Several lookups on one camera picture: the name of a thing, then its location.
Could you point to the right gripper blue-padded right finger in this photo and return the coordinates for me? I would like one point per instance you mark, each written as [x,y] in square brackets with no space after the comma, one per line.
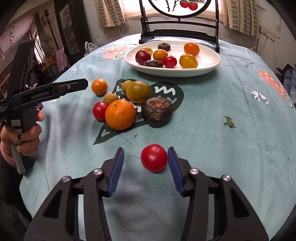
[234,217]

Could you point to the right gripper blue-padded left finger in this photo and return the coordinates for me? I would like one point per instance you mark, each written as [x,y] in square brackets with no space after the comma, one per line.
[57,217]

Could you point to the small orange tomato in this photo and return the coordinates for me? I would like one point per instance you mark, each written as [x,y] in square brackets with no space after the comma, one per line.
[99,86]

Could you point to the red cherry tomato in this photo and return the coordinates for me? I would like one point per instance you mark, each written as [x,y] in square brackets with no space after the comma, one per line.
[99,110]
[170,62]
[154,158]

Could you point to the left hand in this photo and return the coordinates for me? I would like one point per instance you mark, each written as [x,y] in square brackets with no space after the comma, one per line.
[30,140]

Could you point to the tan longan fruit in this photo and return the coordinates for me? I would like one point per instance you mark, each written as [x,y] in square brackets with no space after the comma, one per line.
[109,98]
[125,85]

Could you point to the white plastic bag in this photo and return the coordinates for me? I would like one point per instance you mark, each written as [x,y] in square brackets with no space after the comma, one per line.
[89,47]

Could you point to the green tomato stem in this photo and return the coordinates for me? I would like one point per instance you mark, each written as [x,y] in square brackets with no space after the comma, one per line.
[229,122]

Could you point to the light blue printed tablecloth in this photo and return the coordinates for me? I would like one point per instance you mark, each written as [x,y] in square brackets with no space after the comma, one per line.
[259,154]

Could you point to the large orange mandarin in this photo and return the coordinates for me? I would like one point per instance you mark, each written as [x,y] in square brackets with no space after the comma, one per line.
[120,115]

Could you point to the green-yellow tomato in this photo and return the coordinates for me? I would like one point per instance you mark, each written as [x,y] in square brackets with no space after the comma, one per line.
[138,92]

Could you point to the checked curtain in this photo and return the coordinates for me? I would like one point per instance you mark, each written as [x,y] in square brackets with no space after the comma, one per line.
[109,13]

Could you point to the dark red plum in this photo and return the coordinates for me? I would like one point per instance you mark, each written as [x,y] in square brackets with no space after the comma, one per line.
[142,56]

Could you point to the large dark water chestnut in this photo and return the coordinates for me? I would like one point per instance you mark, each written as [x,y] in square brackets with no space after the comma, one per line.
[157,111]

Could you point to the yellow spotted small fruit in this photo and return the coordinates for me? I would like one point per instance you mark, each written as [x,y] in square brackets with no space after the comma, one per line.
[148,49]

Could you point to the blue crumpled cloth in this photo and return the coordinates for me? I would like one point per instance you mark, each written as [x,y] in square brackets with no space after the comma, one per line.
[289,84]

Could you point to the white oval plate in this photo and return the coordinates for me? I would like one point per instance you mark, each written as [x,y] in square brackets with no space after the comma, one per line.
[207,59]

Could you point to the orange-yellow tomato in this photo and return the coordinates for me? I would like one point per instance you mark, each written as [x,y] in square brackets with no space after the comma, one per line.
[188,61]

